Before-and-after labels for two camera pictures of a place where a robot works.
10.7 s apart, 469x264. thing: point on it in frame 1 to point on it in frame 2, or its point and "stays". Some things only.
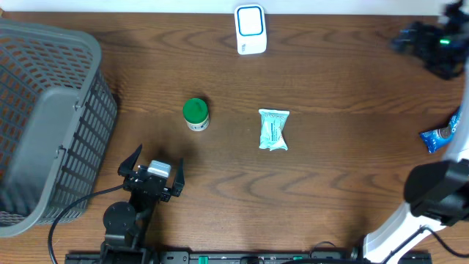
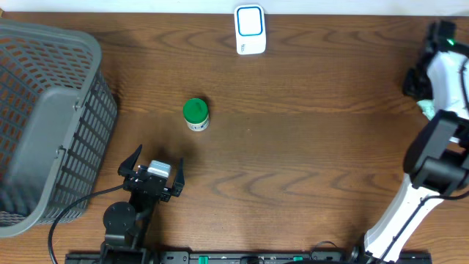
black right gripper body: (448, 50) to (418, 79)
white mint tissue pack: (272, 122) to (427, 107)
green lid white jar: (196, 114) stays
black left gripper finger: (179, 180) stays
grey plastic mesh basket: (58, 119) stays
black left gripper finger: (126, 168) stays
